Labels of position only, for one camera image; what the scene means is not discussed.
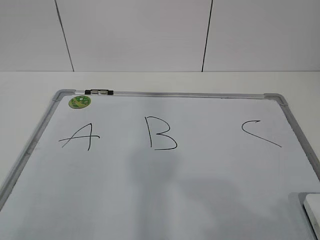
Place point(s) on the white board eraser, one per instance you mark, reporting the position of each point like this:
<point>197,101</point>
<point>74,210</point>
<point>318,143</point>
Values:
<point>312,207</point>

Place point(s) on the round green magnet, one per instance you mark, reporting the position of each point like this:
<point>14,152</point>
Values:
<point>79,102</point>

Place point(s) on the white board with grey frame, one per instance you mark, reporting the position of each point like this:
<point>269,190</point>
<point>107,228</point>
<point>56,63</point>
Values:
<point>162,166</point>

